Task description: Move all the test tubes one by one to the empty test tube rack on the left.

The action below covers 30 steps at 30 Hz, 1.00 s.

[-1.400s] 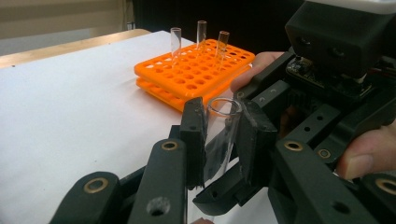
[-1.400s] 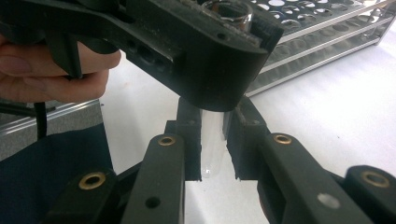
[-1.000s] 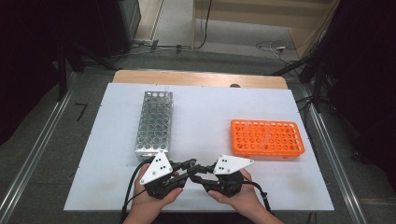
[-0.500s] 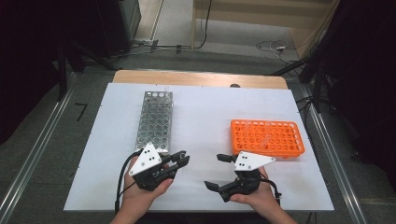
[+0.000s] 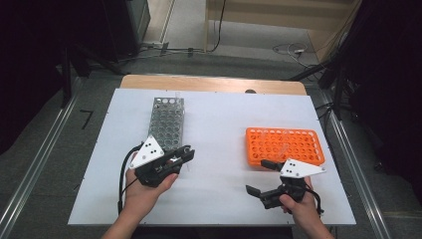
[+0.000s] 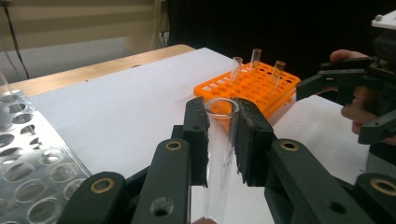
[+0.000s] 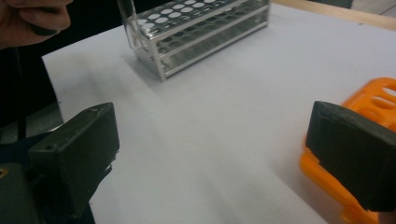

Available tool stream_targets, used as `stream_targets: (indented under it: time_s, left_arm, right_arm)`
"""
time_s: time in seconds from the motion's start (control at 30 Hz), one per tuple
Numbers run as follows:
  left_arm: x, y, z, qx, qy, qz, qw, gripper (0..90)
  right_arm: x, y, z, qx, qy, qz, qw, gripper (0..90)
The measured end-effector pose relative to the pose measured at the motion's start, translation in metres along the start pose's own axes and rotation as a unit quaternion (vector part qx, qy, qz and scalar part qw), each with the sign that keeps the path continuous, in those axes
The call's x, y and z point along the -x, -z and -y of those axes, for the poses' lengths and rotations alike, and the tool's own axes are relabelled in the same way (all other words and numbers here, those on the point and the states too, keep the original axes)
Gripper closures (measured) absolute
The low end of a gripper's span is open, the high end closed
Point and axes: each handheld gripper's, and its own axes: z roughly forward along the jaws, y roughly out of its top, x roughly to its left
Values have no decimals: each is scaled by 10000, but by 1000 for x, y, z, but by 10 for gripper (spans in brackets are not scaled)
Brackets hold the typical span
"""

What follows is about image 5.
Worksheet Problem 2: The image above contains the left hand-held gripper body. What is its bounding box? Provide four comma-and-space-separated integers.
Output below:
129, 134, 183, 187

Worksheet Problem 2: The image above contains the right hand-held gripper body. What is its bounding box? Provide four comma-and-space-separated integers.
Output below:
262, 158, 326, 210

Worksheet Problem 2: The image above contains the orange plastic test tube rack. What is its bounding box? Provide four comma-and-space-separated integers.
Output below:
245, 126, 326, 168

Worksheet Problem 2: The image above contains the silver metal test tube rack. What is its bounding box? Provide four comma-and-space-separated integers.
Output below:
147, 96, 185, 152

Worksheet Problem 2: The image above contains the person's right hand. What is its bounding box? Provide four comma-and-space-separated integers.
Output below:
279, 177, 321, 223

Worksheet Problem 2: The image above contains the person's left hand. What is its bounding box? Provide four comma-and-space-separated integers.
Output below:
123, 171, 179, 214

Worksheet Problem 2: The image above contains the white table board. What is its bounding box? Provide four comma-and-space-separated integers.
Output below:
68, 88, 356, 227

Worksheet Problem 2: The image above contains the wooden table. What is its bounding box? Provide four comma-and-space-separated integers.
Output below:
119, 74, 308, 97

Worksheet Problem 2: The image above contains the black metal stand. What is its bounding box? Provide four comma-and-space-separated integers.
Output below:
60, 46, 73, 110

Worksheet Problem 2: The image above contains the black curtain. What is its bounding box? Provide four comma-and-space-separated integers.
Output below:
0, 0, 69, 155
344, 0, 422, 200

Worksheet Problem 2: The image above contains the dark cabinet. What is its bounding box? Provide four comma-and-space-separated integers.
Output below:
102, 0, 152, 63

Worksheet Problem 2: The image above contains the light wooden panel furniture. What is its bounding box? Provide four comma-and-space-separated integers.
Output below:
204, 0, 363, 63

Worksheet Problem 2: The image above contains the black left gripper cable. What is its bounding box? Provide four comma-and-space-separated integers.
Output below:
116, 142, 144, 215

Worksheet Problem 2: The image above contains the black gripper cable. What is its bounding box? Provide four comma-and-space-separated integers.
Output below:
305, 188, 324, 216
116, 142, 144, 215

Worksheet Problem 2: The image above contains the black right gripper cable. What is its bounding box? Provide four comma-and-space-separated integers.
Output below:
305, 188, 324, 216

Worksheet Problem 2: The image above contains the aluminium floor rail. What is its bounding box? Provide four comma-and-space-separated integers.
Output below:
0, 78, 83, 233
322, 93, 393, 239

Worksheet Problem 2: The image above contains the white coiled floor cable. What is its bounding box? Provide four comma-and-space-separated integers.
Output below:
272, 42, 309, 68

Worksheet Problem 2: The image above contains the black hanging cable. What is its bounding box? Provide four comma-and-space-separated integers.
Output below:
206, 0, 227, 54

